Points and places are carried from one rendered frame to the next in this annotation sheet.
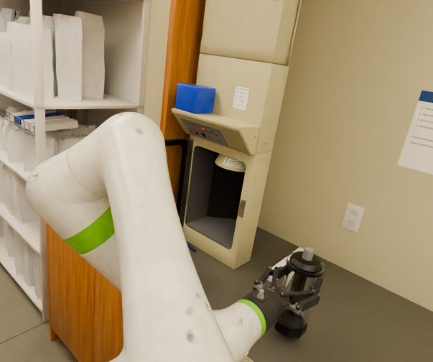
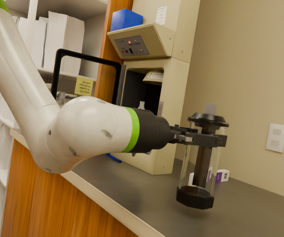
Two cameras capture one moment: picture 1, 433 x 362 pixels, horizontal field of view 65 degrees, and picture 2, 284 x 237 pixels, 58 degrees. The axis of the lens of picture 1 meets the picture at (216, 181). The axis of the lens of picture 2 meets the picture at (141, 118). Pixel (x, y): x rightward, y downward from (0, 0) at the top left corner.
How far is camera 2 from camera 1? 0.56 m
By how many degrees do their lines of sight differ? 20
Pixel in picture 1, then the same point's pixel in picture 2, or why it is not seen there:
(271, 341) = (172, 214)
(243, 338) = (99, 110)
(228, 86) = (152, 11)
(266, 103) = (180, 12)
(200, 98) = (128, 18)
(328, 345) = (241, 227)
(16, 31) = (23, 22)
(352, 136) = (268, 61)
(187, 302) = not seen: outside the picture
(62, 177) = not seen: outside the picture
